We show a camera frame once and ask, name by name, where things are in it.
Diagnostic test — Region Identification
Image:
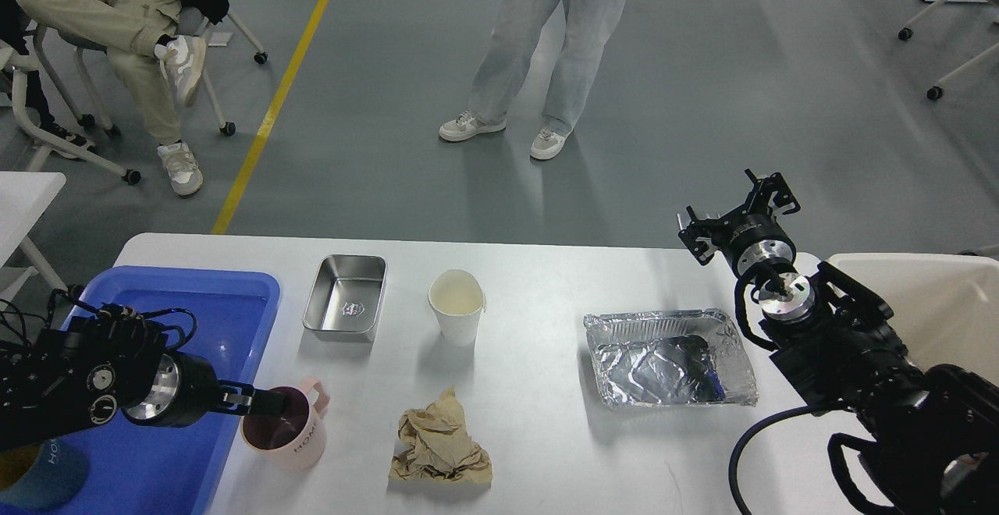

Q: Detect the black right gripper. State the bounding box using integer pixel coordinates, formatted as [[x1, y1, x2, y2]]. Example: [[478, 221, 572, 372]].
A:
[[677, 169, 802, 278]]

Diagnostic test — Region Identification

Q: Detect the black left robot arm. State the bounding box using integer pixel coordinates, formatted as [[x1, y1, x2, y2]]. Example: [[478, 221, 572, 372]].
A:
[[1, 289, 290, 451]]

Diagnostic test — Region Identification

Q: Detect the black cable bundle left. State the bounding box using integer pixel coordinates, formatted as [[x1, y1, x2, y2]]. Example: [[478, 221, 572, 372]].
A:
[[0, 289, 87, 360]]

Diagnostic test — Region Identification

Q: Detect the aluminium foil tray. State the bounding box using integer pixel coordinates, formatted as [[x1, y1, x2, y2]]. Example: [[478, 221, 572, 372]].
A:
[[582, 308, 759, 409]]

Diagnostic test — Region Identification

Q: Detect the white side table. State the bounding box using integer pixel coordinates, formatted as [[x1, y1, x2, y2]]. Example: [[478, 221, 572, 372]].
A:
[[1, 171, 67, 300]]

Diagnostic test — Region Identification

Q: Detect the white paper cup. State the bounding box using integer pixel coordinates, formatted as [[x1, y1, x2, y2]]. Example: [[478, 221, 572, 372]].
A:
[[428, 269, 486, 346]]

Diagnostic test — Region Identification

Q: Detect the standing person in jeans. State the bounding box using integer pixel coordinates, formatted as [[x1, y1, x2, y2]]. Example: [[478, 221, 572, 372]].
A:
[[437, 0, 639, 162]]

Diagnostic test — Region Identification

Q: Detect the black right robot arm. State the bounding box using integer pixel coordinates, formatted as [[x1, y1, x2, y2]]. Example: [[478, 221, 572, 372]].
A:
[[678, 170, 998, 514]]

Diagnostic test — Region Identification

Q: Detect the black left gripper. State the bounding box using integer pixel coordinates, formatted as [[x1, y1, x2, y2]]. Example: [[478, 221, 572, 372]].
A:
[[123, 352, 288, 428]]

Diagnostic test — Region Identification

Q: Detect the white plastic bin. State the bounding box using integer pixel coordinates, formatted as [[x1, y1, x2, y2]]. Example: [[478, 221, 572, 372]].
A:
[[827, 253, 998, 384]]

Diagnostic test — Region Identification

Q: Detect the stainless steel rectangular tin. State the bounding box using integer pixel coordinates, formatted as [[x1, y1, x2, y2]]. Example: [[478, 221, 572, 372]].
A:
[[303, 254, 386, 344]]

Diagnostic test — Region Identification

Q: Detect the crumpled brown paper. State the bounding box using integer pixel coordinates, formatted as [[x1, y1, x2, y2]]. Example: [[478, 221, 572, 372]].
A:
[[389, 386, 493, 485]]

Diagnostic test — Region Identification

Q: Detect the blue plastic tray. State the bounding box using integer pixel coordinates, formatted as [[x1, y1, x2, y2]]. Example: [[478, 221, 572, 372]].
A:
[[2, 266, 279, 514]]

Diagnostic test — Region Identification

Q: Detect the pink home mug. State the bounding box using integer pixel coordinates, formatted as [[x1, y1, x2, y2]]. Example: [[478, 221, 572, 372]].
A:
[[240, 376, 329, 471]]

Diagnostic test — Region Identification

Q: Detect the seated person in khaki trousers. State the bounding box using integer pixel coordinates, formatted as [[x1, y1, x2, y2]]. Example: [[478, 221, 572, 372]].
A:
[[14, 0, 229, 197]]

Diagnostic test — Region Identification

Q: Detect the dark blue mug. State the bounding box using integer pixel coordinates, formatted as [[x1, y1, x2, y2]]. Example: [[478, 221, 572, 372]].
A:
[[1, 439, 90, 512]]

